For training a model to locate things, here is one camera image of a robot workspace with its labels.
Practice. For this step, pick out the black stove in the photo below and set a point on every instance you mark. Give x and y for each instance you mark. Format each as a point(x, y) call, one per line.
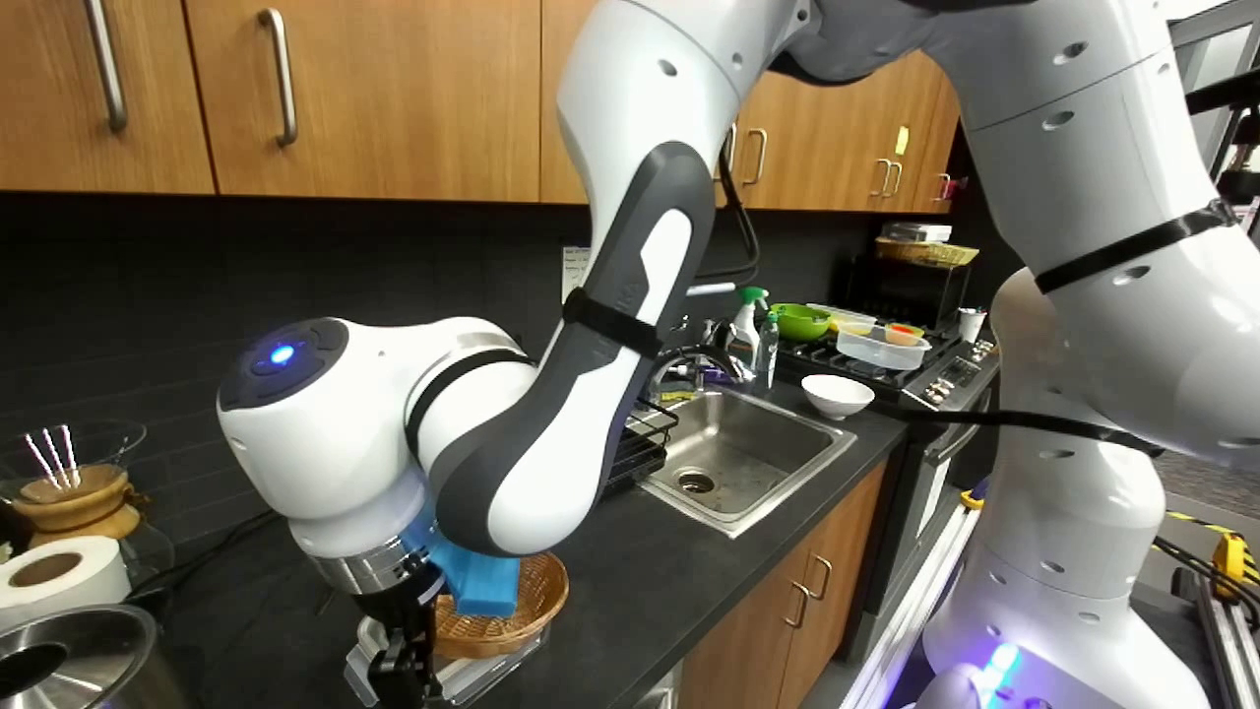
point(952, 378)

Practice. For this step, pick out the black dish rack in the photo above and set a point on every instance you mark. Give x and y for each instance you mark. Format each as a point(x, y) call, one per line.
point(649, 436)

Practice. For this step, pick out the clear plastic food container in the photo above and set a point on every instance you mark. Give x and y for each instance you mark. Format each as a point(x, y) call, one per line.
point(889, 343)

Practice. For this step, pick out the stainless steel electric kettle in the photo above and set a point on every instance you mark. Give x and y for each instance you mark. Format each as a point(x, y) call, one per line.
point(92, 655)

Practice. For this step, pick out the chrome sink faucet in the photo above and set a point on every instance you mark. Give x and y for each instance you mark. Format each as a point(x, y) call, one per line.
point(682, 372)

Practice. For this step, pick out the black countertop appliance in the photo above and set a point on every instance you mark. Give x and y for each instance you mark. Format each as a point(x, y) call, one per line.
point(918, 298)

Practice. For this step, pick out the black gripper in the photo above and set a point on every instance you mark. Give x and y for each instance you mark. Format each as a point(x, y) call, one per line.
point(396, 616)

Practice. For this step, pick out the white stirrer stick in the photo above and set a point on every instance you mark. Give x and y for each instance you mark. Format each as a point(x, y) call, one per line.
point(43, 461)
point(57, 460)
point(70, 453)

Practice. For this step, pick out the small white cup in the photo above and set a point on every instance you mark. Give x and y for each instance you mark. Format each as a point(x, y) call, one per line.
point(969, 323)

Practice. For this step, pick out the white ceramic dish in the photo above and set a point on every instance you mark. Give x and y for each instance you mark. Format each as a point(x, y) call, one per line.
point(838, 395)

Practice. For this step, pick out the wooden lower cabinet door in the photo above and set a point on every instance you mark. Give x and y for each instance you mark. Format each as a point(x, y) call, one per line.
point(751, 630)
point(851, 536)

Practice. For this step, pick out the white paper towel roll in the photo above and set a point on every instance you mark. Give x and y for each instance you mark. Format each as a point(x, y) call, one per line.
point(86, 577)

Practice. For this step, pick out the stainless steel sink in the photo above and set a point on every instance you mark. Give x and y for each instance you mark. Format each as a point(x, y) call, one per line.
point(751, 460)

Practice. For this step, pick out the green plastic object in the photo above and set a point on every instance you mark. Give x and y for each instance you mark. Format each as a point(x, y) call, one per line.
point(806, 323)

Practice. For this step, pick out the spray bottle with green trigger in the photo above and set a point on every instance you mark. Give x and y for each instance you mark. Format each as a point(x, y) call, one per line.
point(751, 348)

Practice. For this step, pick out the yellow black tool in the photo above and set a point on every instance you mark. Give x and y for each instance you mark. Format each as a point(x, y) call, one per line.
point(1228, 558)

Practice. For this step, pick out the woven wicker bowl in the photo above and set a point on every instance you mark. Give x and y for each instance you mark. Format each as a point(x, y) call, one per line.
point(532, 606)

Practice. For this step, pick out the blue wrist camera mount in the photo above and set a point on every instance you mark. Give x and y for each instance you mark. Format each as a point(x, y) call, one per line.
point(473, 577)

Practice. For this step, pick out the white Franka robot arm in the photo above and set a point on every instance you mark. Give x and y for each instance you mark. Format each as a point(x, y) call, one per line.
point(631, 80)

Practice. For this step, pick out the shallow woven basket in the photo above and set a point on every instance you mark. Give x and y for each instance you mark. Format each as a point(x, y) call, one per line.
point(932, 254)

